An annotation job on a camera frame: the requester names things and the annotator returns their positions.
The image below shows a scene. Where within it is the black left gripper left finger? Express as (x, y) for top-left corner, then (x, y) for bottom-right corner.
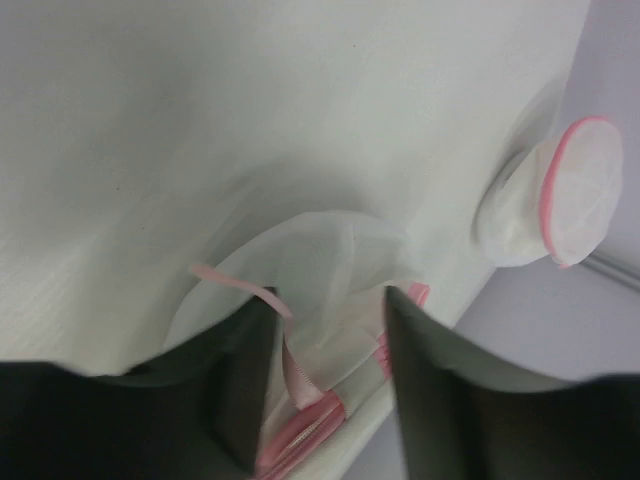
(1, 297), (279, 479)

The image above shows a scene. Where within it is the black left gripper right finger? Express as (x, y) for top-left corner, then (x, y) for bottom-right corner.
(385, 287), (639, 479)

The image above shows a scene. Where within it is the white mesh laundry bag front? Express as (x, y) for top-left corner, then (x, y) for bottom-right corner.
(166, 212), (430, 479)

